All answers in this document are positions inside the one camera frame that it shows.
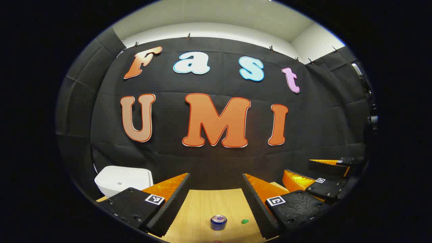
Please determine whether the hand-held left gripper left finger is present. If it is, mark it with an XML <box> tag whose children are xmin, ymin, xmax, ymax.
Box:
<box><xmin>97</xmin><ymin>173</ymin><xmax>191</xmax><ymax>237</ymax></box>

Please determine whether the white desktop garbage bin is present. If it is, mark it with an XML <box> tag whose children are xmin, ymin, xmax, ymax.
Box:
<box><xmin>94</xmin><ymin>165</ymin><xmax>153</xmax><ymax>198</ymax></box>

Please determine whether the black backdrop cloth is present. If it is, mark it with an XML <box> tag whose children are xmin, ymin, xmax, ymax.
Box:
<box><xmin>56</xmin><ymin>27</ymin><xmax>372</xmax><ymax>216</ymax></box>

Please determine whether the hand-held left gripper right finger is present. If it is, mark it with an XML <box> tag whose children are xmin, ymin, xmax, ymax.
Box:
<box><xmin>242</xmin><ymin>173</ymin><xmax>330</xmax><ymax>240</ymax></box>

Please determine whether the wooden desktop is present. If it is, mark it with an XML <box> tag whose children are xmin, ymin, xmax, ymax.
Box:
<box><xmin>96</xmin><ymin>182</ymin><xmax>291</xmax><ymax>243</ymax></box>

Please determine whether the blue pop can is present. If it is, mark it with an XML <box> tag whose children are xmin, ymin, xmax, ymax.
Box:
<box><xmin>210</xmin><ymin>215</ymin><xmax>228</xmax><ymax>231</ymax></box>

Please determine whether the dark equipment stand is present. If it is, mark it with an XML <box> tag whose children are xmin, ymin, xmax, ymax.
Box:
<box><xmin>351</xmin><ymin>62</ymin><xmax>379</xmax><ymax>133</ymax></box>

